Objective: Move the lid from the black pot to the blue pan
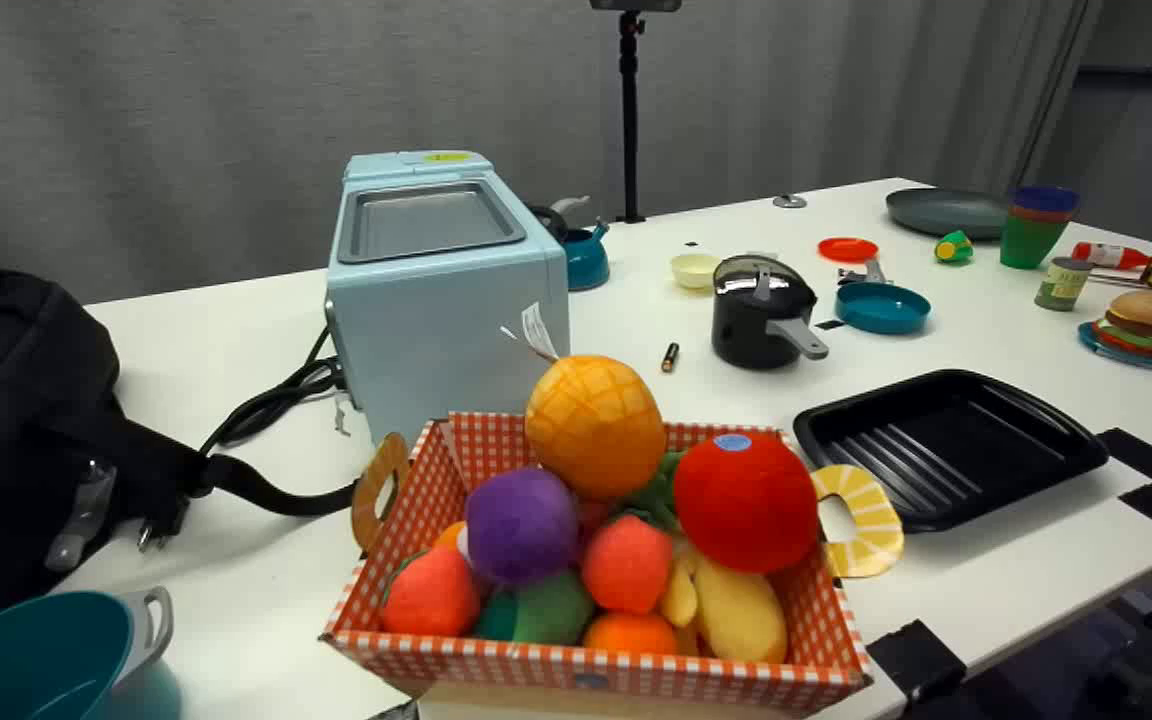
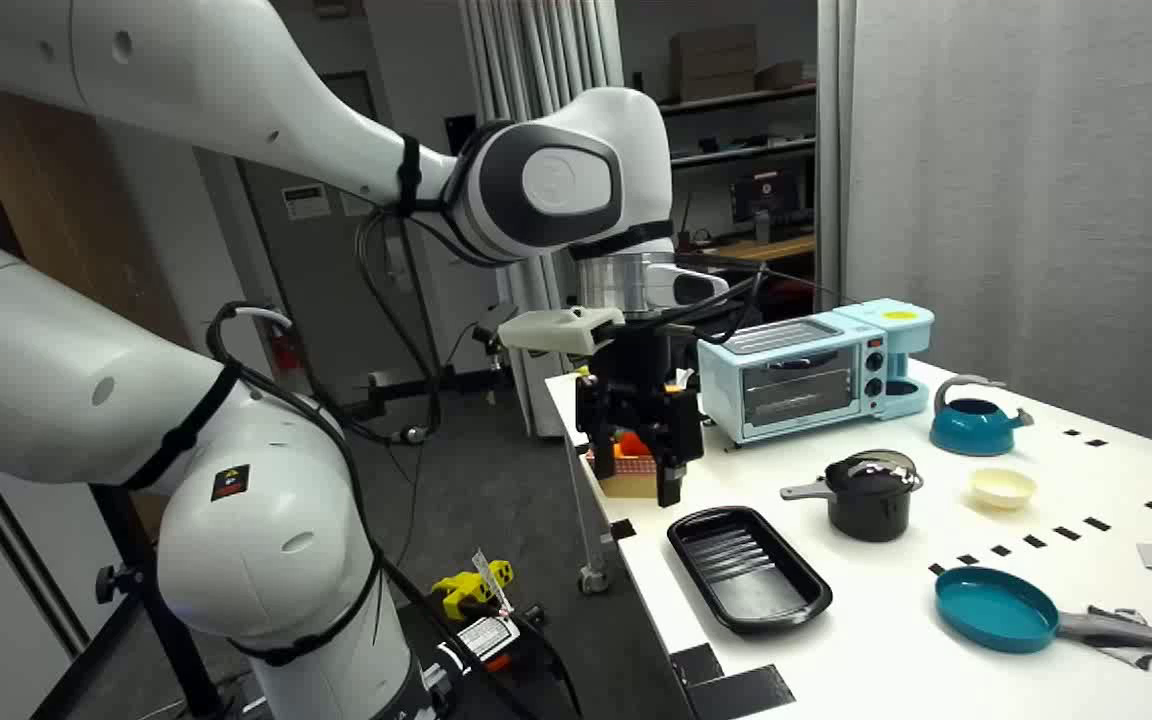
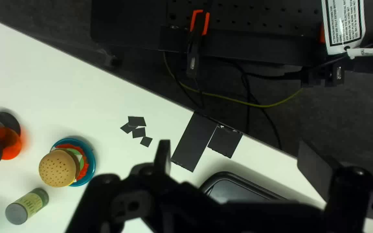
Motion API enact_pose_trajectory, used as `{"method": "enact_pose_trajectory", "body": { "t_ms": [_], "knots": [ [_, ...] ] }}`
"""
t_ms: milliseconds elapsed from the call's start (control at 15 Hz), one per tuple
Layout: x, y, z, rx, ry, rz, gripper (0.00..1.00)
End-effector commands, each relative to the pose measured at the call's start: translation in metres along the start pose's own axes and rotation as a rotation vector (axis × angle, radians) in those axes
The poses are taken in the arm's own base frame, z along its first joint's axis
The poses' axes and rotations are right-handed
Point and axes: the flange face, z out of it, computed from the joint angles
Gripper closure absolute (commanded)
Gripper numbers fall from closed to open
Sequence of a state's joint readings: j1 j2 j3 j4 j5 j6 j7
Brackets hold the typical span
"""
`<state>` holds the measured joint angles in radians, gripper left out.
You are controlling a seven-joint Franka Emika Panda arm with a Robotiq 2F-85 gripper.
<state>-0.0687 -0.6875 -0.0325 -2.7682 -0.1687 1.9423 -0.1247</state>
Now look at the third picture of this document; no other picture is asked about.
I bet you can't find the toy burger bun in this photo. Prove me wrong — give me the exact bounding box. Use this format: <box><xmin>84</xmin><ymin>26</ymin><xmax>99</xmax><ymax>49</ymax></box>
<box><xmin>38</xmin><ymin>148</ymin><xmax>79</xmax><ymax>190</ymax></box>

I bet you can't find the small black tape piece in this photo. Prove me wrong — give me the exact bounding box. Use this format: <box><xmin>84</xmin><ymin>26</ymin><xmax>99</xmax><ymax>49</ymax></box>
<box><xmin>139</xmin><ymin>135</ymin><xmax>154</xmax><ymax>149</ymax></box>
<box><xmin>127</xmin><ymin>116</ymin><xmax>148</xmax><ymax>129</ymax></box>
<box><xmin>131</xmin><ymin>127</ymin><xmax>147</xmax><ymax>140</ymax></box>
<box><xmin>119</xmin><ymin>122</ymin><xmax>135</xmax><ymax>135</ymax></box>

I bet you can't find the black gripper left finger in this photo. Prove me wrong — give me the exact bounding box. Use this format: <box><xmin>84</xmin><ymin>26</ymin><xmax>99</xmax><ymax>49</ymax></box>
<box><xmin>153</xmin><ymin>139</ymin><xmax>173</xmax><ymax>183</ymax></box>

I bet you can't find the black rectangular ridged tray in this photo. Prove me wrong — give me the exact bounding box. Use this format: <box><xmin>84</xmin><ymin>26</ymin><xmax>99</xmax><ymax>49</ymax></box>
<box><xmin>198</xmin><ymin>171</ymin><xmax>293</xmax><ymax>205</ymax></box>

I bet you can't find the white warning label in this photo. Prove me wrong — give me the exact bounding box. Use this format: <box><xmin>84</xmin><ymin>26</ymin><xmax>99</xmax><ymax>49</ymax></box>
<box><xmin>320</xmin><ymin>0</ymin><xmax>368</xmax><ymax>58</ymax></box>

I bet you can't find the green grey can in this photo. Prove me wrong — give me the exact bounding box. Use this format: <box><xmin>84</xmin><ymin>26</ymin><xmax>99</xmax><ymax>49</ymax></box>
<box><xmin>4</xmin><ymin>187</ymin><xmax>51</xmax><ymax>227</ymax></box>

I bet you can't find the orange clamp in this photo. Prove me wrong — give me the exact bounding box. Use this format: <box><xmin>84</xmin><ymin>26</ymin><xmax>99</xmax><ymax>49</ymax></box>
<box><xmin>189</xmin><ymin>8</ymin><xmax>213</xmax><ymax>38</ymax></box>

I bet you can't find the teal round plate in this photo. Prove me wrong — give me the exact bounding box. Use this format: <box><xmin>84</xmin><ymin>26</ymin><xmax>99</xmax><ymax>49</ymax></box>
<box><xmin>49</xmin><ymin>137</ymin><xmax>97</xmax><ymax>188</ymax></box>

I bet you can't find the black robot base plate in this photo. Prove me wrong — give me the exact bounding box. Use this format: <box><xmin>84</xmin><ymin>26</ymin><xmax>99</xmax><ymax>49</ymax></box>
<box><xmin>91</xmin><ymin>0</ymin><xmax>327</xmax><ymax>68</ymax></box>

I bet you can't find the square black tape patch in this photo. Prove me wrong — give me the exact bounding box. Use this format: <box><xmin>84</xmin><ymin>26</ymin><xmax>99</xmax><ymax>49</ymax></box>
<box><xmin>207</xmin><ymin>125</ymin><xmax>245</xmax><ymax>160</ymax></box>

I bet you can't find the black cable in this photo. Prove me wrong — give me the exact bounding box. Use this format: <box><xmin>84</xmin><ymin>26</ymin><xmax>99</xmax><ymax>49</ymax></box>
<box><xmin>231</xmin><ymin>59</ymin><xmax>284</xmax><ymax>151</ymax></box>

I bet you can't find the yellow-green cable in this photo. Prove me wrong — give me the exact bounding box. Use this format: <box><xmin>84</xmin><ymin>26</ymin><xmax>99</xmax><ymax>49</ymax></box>
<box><xmin>162</xmin><ymin>49</ymin><xmax>305</xmax><ymax>111</ymax></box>

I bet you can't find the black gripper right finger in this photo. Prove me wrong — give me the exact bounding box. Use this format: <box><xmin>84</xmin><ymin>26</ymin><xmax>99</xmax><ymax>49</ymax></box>
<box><xmin>297</xmin><ymin>140</ymin><xmax>345</xmax><ymax>203</ymax></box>

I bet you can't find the black rectangular card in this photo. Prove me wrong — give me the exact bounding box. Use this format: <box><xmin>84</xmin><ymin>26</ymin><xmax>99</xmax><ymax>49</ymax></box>
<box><xmin>170</xmin><ymin>112</ymin><xmax>219</xmax><ymax>174</ymax></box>

